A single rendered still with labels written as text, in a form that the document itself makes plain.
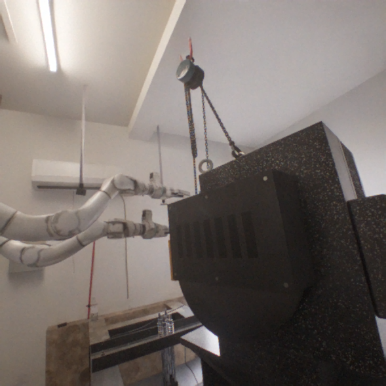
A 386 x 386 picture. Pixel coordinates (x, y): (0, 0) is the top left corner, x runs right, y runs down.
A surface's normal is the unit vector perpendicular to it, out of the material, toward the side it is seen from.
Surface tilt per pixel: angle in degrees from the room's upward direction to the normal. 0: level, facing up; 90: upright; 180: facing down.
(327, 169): 90
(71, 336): 90
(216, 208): 90
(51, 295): 90
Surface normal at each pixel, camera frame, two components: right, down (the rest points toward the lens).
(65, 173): 0.44, -0.26
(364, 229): -0.77, -0.07
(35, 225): 0.78, -0.29
